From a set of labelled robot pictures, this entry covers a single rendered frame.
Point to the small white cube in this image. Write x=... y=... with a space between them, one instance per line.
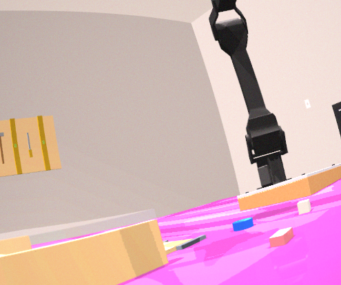
x=304 y=206

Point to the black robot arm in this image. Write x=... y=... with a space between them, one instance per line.
x=264 y=136

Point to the small salmon-pink block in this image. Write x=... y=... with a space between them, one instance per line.
x=281 y=237

